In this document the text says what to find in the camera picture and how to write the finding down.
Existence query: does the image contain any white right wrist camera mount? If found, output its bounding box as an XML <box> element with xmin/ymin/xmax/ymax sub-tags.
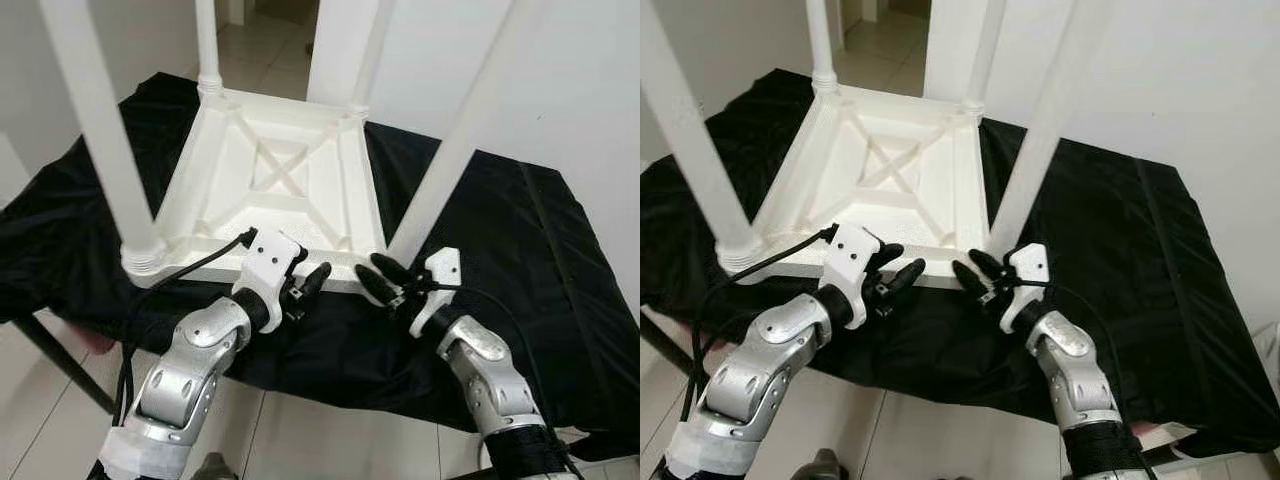
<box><xmin>408</xmin><ymin>247</ymin><xmax>463</xmax><ymax>339</ymax></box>
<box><xmin>1000</xmin><ymin>243</ymin><xmax>1049</xmax><ymax>333</ymax></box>

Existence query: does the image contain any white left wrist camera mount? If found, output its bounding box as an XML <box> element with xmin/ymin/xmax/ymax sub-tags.
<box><xmin>820</xmin><ymin>223</ymin><xmax>881</xmax><ymax>301</ymax></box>
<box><xmin>232</xmin><ymin>228</ymin><xmax>306</xmax><ymax>306</ymax></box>

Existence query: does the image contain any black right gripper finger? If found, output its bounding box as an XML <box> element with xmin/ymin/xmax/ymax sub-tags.
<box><xmin>968</xmin><ymin>248</ymin><xmax>1011</xmax><ymax>281</ymax></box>
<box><xmin>950</xmin><ymin>260</ymin><xmax>996</xmax><ymax>301</ymax></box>
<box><xmin>370</xmin><ymin>252</ymin><xmax>416</xmax><ymax>286</ymax></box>
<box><xmin>355</xmin><ymin>265</ymin><xmax>401</xmax><ymax>306</ymax></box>

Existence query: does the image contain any white plastic children table top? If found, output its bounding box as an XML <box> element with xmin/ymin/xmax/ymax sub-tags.
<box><xmin>718</xmin><ymin>80</ymin><xmax>996</xmax><ymax>291</ymax></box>
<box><xmin>120</xmin><ymin>85</ymin><xmax>393</xmax><ymax>296</ymax></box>

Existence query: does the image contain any black table cloth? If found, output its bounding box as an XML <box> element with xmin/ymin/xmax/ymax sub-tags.
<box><xmin>0</xmin><ymin>72</ymin><xmax>641</xmax><ymax>461</ymax></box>
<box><xmin>640</xmin><ymin>68</ymin><xmax>1280</xmax><ymax>456</ymax></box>

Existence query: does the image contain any pink table with black legs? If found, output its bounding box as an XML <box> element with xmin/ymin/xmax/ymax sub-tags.
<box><xmin>12</xmin><ymin>315</ymin><xmax>591</xmax><ymax>451</ymax></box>
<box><xmin>640</xmin><ymin>305</ymin><xmax>1216</xmax><ymax>471</ymax></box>

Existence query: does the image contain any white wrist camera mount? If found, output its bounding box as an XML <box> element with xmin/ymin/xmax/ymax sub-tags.
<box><xmin>820</xmin><ymin>223</ymin><xmax>881</xmax><ymax>301</ymax></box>
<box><xmin>408</xmin><ymin>247</ymin><xmax>463</xmax><ymax>339</ymax></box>
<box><xmin>1000</xmin><ymin>243</ymin><xmax>1049</xmax><ymax>333</ymax></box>
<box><xmin>232</xmin><ymin>228</ymin><xmax>306</xmax><ymax>306</ymax></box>

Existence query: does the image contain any white plastic table leg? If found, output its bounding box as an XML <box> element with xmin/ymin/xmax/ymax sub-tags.
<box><xmin>195</xmin><ymin>0</ymin><xmax>223</xmax><ymax>99</ymax></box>
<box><xmin>345</xmin><ymin>0</ymin><xmax>396</xmax><ymax>116</ymax></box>
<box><xmin>808</xmin><ymin>0</ymin><xmax>839</xmax><ymax>96</ymax></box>
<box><xmin>962</xmin><ymin>0</ymin><xmax>1006</xmax><ymax>113</ymax></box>
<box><xmin>640</xmin><ymin>0</ymin><xmax>769</xmax><ymax>271</ymax></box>
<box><xmin>38</xmin><ymin>0</ymin><xmax>169</xmax><ymax>276</ymax></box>
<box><xmin>985</xmin><ymin>0</ymin><xmax>1113</xmax><ymax>259</ymax></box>
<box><xmin>385</xmin><ymin>0</ymin><xmax>546</xmax><ymax>266</ymax></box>

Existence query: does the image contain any grey left robot foot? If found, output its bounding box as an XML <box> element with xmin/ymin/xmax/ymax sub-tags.
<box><xmin>195</xmin><ymin>452</ymin><xmax>239</xmax><ymax>480</ymax></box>
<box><xmin>805</xmin><ymin>448</ymin><xmax>851</xmax><ymax>480</ymax></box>

